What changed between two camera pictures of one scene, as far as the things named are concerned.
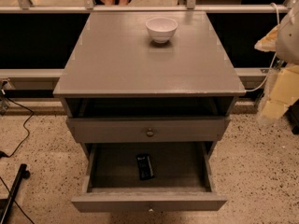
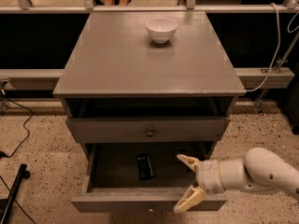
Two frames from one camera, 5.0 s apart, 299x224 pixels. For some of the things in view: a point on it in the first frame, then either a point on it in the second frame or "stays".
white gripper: x=289 y=43 to x=207 y=175
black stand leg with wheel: x=23 y=174 stays
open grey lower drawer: x=148 y=176 stays
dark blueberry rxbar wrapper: x=145 y=166 stays
